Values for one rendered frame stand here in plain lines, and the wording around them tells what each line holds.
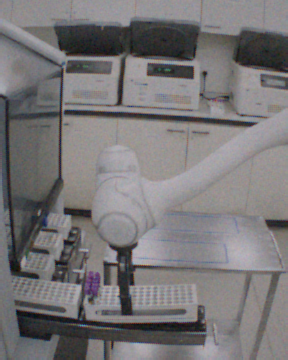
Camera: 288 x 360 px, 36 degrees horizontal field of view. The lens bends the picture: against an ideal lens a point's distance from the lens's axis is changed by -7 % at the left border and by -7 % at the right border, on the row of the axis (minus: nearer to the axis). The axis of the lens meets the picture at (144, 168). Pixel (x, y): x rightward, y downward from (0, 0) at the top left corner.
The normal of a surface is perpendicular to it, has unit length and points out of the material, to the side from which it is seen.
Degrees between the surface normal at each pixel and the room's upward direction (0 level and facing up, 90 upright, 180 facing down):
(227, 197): 90
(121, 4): 90
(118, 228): 93
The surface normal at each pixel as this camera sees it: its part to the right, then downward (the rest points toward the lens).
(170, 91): -0.03, 0.33
